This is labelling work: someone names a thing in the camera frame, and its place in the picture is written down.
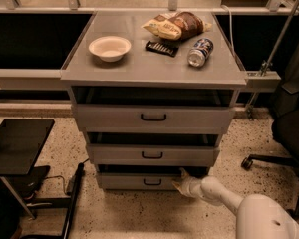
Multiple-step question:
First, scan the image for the brown chip bag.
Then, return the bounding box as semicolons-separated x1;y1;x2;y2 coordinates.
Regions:
143;12;212;41

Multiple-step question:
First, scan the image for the grey drawer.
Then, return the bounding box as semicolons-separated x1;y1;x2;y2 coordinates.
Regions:
97;173;181;190
87;144;219;167
72;105;234;134

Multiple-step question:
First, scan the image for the black side table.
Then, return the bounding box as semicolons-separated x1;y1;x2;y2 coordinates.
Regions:
0;119;55;220

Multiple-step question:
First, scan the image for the grey top drawer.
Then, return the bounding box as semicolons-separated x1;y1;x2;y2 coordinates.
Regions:
72;105;234;134

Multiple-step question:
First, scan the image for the grey middle drawer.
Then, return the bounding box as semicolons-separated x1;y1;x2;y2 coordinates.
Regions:
87;144;219;167

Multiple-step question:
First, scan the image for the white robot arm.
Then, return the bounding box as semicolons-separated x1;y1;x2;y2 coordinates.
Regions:
172;168;299;239

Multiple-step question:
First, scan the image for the blue soda can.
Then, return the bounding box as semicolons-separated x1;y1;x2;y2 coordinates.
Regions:
187;38;213;68

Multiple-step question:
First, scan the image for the white paper bowl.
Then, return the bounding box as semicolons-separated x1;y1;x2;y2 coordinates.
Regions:
89;36;132;62

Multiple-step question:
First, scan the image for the grey bottom drawer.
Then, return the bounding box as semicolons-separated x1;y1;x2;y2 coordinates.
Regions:
97;173;181;190

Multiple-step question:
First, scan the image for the grey rail bench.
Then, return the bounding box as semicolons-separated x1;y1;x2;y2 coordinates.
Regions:
0;9;280;92

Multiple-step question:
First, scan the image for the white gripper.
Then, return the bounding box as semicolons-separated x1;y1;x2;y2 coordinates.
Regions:
172;168;202;198

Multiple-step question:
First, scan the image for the black snack bar wrapper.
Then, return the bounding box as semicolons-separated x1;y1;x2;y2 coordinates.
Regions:
146;41;178;57

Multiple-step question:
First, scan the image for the white cable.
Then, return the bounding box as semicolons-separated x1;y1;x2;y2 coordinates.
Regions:
220;4;238;60

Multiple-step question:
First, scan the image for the black office chair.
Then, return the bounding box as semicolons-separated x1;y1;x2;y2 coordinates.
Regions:
241;16;299;219

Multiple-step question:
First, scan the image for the black floor stand bar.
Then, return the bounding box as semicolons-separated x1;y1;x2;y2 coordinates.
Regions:
20;162;84;239

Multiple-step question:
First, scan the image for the grey drawer cabinet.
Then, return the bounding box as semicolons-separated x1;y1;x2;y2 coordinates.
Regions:
61;11;246;190

